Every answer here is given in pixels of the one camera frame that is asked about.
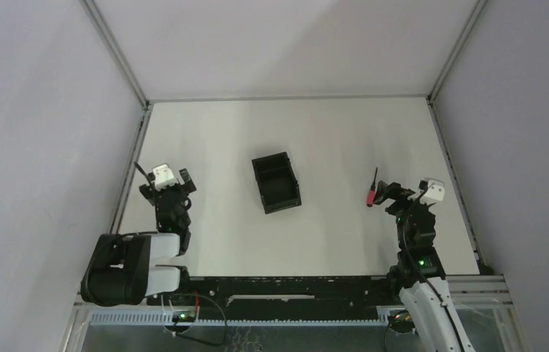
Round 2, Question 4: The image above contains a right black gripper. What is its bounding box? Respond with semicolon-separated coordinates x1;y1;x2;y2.
373;181;433;251

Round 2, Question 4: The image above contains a grey cable duct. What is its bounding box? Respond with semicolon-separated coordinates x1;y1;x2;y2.
88;310;392;327

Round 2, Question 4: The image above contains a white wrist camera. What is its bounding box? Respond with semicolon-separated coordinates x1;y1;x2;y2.
152;164;178;191
418;177;446;205

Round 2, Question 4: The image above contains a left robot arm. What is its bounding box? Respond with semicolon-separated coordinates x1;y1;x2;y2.
80;164;196;307

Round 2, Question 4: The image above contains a red handled screwdriver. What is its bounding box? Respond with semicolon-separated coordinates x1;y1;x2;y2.
366;167;378;208

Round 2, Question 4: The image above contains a black mounting rail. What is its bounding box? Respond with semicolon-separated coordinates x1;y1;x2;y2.
146;276;401;322

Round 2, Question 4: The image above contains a black plastic bin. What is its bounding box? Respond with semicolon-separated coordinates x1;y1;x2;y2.
251;152;302;214

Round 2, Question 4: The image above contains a black cable loop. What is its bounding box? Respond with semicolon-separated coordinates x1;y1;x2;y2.
163;292;228;348

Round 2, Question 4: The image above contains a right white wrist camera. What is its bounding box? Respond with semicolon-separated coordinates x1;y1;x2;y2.
418;177;446;205

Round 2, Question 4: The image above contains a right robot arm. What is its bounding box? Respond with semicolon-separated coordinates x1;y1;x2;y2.
370;177;475;351

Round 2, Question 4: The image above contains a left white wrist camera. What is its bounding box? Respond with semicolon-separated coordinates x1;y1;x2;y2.
152;164;178;191

